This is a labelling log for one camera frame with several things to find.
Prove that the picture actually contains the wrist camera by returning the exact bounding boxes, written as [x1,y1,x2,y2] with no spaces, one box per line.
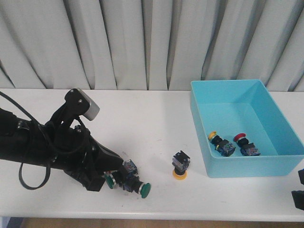
[64,88,100,121]

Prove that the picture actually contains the upside-down yellow push button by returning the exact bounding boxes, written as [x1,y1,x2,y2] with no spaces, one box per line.
[172,151,190,181]

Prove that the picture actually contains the yellow mushroom push button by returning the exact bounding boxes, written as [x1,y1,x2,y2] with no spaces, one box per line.
[208,131,236,157]

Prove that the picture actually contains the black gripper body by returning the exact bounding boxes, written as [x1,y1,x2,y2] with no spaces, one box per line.
[292,169,304,210]
[47,123,100,176]

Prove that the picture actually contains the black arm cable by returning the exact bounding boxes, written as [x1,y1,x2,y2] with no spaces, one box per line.
[0,91,95,190]

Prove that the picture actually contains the grey pleated curtain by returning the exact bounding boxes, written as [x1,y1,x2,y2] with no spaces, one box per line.
[0,0,304,92]

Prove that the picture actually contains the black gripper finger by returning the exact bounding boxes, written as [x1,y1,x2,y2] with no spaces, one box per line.
[71,172,105,191]
[95,142,123,173]

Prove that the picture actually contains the light blue plastic box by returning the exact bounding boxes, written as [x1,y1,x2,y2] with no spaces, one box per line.
[190,80,304,178]

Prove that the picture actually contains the green mushroom push button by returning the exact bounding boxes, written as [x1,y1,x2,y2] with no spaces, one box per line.
[104,160,138,192]

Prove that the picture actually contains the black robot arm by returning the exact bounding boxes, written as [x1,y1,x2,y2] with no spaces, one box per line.
[0,109,123,174]

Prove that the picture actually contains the red mushroom push button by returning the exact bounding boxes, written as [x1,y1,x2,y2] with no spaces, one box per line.
[233,133,261,156]

